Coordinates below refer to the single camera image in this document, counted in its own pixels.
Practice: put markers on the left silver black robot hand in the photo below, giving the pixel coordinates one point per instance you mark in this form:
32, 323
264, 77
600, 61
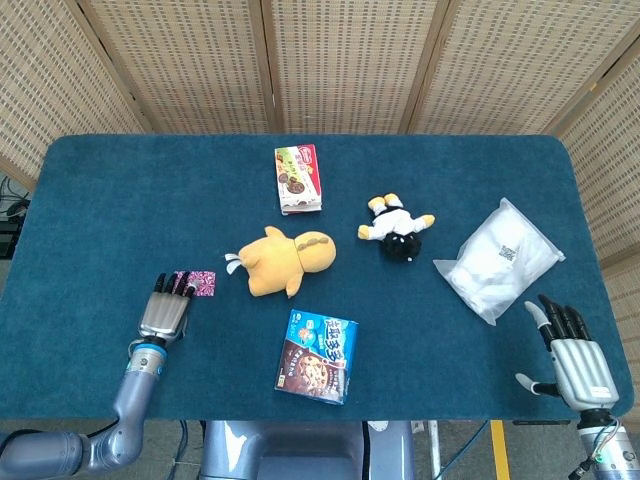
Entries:
162, 315

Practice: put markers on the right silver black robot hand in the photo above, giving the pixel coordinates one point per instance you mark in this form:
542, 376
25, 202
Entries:
582, 372

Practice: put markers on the pink patterned packet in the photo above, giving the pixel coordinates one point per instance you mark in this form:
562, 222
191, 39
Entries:
206, 287

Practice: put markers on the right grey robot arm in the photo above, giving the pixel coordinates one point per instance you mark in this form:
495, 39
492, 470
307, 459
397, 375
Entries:
612, 455

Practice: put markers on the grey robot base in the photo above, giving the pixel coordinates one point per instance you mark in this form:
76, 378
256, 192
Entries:
300, 450

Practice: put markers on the blue carpet table cover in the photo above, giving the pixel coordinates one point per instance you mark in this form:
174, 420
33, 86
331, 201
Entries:
150, 200

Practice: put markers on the yellow plush toy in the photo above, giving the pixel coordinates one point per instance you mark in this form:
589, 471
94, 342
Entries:
280, 265

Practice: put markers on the white plastic bag package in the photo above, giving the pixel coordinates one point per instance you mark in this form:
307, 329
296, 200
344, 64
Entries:
495, 265

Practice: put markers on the blue chocolate cookie box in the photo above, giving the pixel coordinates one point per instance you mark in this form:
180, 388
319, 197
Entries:
315, 357

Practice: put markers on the white table leg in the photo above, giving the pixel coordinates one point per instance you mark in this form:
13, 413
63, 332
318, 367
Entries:
435, 450

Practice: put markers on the white red snack box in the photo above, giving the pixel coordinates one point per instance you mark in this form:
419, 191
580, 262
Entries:
297, 180

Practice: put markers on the black white plush doll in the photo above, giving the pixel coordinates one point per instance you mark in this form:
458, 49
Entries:
395, 227

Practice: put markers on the wicker folding screen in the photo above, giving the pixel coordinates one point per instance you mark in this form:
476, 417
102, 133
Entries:
350, 60

